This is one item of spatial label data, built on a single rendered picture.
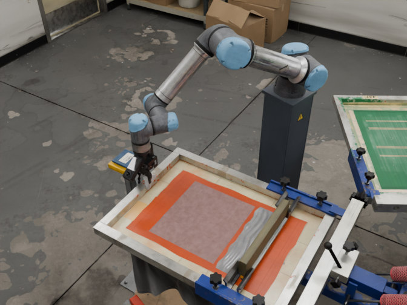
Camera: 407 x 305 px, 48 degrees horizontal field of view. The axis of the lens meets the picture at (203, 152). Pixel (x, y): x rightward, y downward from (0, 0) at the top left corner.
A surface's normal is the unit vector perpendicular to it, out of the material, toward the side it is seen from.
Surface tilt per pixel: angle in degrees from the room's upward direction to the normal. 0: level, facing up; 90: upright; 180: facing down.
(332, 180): 0
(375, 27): 90
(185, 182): 0
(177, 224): 0
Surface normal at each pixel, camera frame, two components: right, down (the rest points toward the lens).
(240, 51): 0.25, 0.57
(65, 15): 0.85, 0.33
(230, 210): -0.01, -0.77
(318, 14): -0.53, 0.55
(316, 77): 0.47, 0.61
